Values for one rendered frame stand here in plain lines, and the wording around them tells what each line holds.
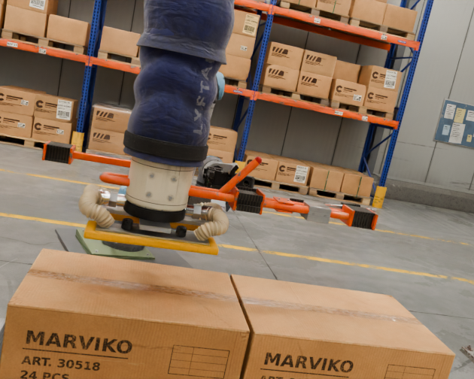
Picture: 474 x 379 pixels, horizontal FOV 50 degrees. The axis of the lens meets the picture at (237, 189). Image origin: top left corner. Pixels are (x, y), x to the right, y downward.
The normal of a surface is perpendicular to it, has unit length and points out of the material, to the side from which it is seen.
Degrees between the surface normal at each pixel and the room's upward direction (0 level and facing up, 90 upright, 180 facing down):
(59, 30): 90
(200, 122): 75
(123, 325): 90
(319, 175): 90
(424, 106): 90
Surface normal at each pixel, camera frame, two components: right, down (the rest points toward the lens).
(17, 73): 0.18, 0.22
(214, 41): 0.69, 0.45
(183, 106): 0.61, -0.03
